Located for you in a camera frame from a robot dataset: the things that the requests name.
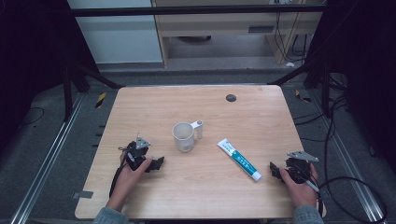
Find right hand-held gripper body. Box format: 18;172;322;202
285;150;320;185

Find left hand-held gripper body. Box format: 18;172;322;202
124;133;153;172

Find white cup with handle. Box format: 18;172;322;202
171;119;205;154

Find white and teal toothpaste tube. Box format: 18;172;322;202
216;137;263;183

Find person's right hand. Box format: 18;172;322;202
278;163;319;209

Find person's left hand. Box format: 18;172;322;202
106;157;153;213

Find yellow black hazard tape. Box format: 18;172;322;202
94;91;107;109
294;89;312;104

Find grey tape piece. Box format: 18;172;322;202
71;189;94;201

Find black metal stand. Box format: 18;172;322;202
266;59;332;119
61;59;126;123

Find dark curtain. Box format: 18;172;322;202
305;0;396;175
0;0;101;153

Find white cabinet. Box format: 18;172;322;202
66;0;164;65

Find light wooden desk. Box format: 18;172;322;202
150;0;325;68

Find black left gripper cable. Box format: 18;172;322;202
108;147;130;199

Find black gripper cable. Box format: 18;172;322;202
306;176;389;224
108;147;130;199

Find aluminium floor rail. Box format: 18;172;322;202
9;92;88;224
307;89;389;224

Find black floor cables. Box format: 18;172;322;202
292;74;351;144

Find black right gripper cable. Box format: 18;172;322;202
306;176;389;224

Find thin black floor cable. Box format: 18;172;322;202
18;106;46;128

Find black cables under desk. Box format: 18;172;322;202
273;11;314;63

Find black horizontal frame bar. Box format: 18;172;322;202
68;4;327;18

